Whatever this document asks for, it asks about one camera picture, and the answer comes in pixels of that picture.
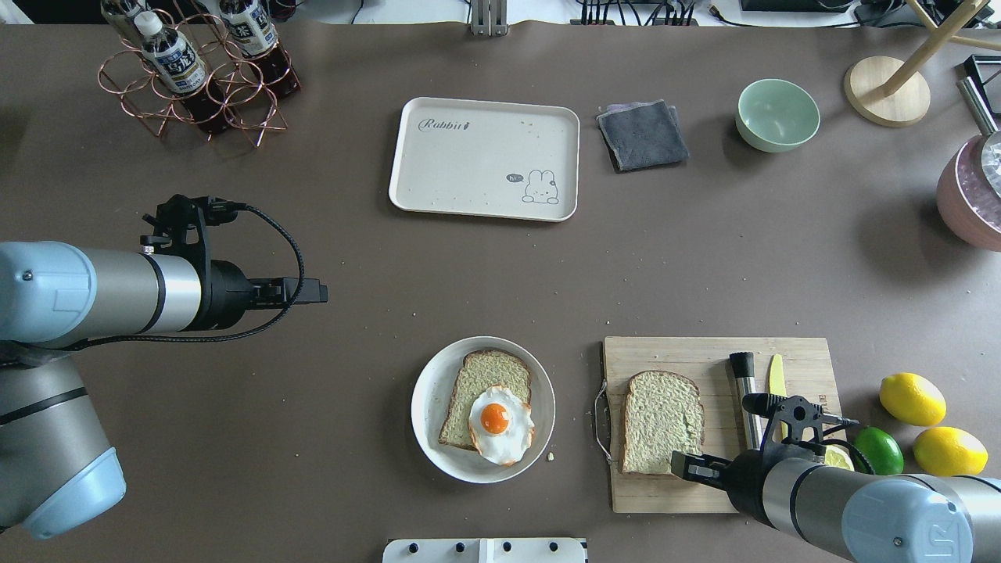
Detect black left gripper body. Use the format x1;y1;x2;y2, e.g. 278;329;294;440
198;260;271;331

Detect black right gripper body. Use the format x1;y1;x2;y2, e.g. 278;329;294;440
723;450;783;528

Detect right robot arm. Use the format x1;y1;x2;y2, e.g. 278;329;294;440
672;451;1000;562

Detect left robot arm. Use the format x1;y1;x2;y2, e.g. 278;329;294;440
1;238;328;539

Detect cream rabbit tray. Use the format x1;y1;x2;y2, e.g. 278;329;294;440
387;97;580;222

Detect bread slice on board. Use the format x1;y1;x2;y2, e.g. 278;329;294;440
621;371;705;476

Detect cut lemon half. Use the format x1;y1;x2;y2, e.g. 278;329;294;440
823;445;855;472

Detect yellow knife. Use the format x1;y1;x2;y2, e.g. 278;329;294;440
766;353;788;396

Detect wooden cutting board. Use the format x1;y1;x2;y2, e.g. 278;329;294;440
598;336;841;515

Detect green lime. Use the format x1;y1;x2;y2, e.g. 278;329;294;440
853;425;905;476

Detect white round plate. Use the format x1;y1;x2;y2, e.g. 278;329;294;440
411;336;555;484

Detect upper yellow lemon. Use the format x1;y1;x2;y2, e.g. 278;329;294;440
879;373;947;427

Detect yellow lemon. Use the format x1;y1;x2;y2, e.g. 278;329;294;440
879;373;947;427
913;425;989;476

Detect lower yellow lemon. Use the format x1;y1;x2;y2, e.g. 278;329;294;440
913;425;989;476

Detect fried egg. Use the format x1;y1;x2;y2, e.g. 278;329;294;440
468;385;535;466

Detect bread slice on plate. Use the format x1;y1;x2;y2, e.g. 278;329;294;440
437;349;532;451

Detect front tea bottle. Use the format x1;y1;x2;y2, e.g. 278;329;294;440
133;10;229;134

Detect tea bottle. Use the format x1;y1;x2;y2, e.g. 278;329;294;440
99;0;150;48
133;10;229;134
219;1;300;99

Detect right tea bottle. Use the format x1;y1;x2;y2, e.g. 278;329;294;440
219;1;300;99

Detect white control box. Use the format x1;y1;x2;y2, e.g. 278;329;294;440
382;536;589;562

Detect left tea bottle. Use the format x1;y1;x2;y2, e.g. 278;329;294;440
99;0;150;48

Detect grey folded cloth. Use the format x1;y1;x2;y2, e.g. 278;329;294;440
596;99;690;172

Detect mint green bowl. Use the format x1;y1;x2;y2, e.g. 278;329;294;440
735;78;821;153

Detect pink bowl of ice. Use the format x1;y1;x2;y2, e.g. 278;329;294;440
936;135;1000;252

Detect wooden round-base stand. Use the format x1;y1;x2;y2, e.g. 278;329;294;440
843;1;1000;127

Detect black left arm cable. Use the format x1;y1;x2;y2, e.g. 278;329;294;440
63;202;306;351

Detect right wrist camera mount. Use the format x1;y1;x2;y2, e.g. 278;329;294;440
741;393;860;467

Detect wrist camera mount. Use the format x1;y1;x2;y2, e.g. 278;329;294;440
741;393;860;467
140;195;246;271

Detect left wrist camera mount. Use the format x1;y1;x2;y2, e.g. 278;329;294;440
140;195;246;271

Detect metal board handle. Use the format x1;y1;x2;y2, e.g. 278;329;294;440
590;378;612;466

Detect black metal-handled tool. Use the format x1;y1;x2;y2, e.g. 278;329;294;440
729;352;762;450

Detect copper wire bottle rack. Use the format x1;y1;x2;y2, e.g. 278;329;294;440
98;1;296;146

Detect metal clamp bracket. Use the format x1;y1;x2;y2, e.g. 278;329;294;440
469;0;510;37

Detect black cables at back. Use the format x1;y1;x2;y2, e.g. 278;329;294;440
569;0;701;27

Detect black frame object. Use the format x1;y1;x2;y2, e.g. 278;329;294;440
963;54;1000;118

